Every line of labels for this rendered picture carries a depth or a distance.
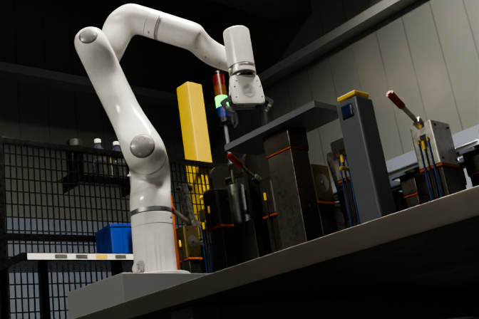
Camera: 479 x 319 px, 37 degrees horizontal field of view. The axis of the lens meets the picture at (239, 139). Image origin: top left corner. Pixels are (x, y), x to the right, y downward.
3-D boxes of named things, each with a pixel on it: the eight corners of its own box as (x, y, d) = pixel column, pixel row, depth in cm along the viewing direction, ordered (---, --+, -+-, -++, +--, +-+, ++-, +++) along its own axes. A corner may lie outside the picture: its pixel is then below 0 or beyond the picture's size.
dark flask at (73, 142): (88, 177, 310) (85, 139, 316) (73, 176, 305) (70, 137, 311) (80, 182, 316) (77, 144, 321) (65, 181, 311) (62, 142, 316)
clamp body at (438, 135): (485, 259, 177) (450, 123, 188) (460, 258, 169) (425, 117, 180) (459, 265, 182) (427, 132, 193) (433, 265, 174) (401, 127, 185)
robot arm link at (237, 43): (228, 76, 225) (228, 63, 216) (222, 39, 229) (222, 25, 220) (254, 72, 225) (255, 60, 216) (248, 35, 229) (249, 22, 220)
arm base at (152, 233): (154, 272, 186) (148, 204, 192) (107, 285, 197) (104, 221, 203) (204, 275, 200) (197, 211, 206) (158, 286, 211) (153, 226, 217)
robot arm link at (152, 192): (127, 213, 198) (122, 134, 206) (136, 227, 216) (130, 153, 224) (170, 208, 199) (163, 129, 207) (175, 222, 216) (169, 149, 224)
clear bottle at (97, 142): (110, 179, 318) (107, 138, 325) (98, 178, 314) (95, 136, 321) (102, 184, 323) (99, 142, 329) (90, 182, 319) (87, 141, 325)
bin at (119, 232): (180, 253, 295) (177, 223, 299) (112, 255, 278) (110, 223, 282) (162, 262, 307) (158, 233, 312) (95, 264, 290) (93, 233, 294)
